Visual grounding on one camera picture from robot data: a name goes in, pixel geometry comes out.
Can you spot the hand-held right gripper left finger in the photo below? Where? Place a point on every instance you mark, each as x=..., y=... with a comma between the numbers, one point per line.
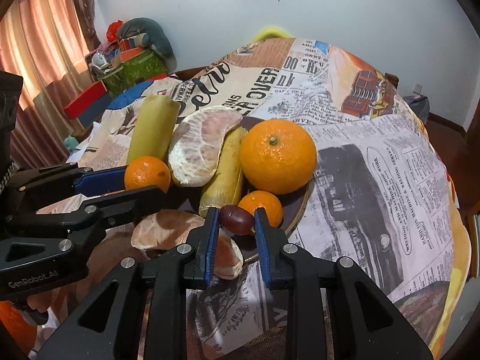
x=210, y=247

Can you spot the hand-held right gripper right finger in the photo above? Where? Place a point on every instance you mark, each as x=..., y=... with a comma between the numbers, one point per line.
x=262, y=247

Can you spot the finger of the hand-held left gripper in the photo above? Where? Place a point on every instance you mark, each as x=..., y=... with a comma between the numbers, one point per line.
x=101, y=182
x=123, y=206

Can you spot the dark red date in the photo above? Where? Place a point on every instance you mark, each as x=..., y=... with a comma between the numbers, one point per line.
x=234, y=217

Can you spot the small mandarin orange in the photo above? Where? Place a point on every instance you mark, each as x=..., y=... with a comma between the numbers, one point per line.
x=146, y=174
x=264, y=208

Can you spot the purple plate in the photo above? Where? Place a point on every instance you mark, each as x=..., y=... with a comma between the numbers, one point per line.
x=290, y=213

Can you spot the peeled pomelo segment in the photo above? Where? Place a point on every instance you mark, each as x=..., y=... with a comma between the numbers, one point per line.
x=202, y=146
x=165, y=230

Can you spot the green sugarcane piece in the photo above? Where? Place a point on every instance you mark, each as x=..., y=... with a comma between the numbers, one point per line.
x=153, y=131
x=223, y=172

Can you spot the large orange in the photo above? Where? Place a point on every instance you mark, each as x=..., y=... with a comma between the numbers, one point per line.
x=277, y=155

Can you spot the teal cloth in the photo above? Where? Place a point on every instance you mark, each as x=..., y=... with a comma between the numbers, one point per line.
x=69, y=143

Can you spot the red and blue box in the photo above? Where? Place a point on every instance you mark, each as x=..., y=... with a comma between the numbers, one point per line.
x=84, y=99

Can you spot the blue cloth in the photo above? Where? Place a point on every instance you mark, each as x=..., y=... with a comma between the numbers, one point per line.
x=125, y=97

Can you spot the green cardboard box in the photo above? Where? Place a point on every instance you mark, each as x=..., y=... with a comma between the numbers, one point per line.
x=142, y=69

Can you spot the white toy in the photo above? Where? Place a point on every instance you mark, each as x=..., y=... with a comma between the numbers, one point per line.
x=98, y=60

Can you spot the orange box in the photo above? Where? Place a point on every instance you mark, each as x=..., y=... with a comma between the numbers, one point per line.
x=131, y=53

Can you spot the printed newspaper pattern tablecloth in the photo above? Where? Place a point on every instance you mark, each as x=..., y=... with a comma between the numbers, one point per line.
x=375, y=176

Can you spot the peach curtain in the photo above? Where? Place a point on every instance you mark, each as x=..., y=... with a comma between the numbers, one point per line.
x=37, y=45

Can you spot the red plastic bag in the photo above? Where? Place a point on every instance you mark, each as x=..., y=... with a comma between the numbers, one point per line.
x=113, y=30

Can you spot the grey plush toy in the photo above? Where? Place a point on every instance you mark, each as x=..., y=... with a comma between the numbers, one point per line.
x=150, y=30

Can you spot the brown patterned curtain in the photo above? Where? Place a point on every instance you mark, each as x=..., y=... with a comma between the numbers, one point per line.
x=84, y=7

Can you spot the grey backpack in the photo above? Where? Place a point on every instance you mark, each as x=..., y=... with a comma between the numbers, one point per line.
x=418, y=108

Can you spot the yellow foam chair back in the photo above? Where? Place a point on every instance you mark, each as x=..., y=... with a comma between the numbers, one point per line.
x=270, y=32

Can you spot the wooden chair post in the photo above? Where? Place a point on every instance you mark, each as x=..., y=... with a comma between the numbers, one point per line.
x=392, y=81

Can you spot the white wall socket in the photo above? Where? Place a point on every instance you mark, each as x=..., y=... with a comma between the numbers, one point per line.
x=417, y=88

